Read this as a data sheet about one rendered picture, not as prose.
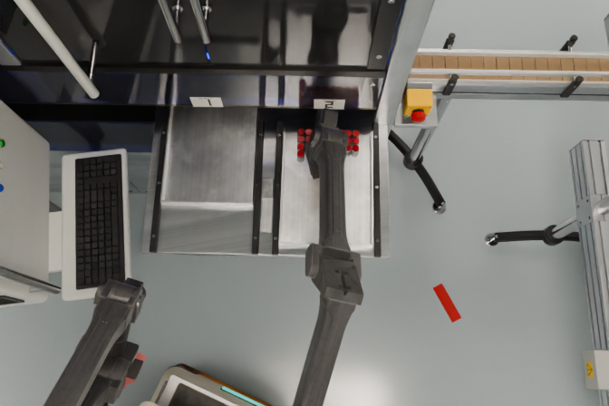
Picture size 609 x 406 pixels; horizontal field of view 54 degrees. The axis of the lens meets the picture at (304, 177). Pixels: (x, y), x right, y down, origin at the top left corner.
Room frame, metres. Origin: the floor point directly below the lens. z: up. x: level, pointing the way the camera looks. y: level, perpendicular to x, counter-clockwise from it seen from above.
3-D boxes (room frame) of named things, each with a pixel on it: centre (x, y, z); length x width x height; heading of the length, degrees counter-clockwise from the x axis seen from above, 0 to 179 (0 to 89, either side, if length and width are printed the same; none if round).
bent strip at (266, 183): (0.45, 0.11, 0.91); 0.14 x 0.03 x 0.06; 177
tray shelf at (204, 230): (0.55, 0.10, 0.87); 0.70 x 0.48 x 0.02; 88
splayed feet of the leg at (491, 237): (0.52, -1.02, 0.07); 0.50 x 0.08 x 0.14; 88
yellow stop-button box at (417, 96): (0.72, -0.32, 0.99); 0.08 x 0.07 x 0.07; 178
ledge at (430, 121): (0.76, -0.34, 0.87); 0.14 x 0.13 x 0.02; 178
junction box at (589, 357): (-0.01, -0.94, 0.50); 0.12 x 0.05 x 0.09; 178
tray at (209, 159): (0.63, 0.27, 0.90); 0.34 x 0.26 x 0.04; 178
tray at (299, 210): (0.50, -0.06, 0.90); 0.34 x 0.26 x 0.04; 177
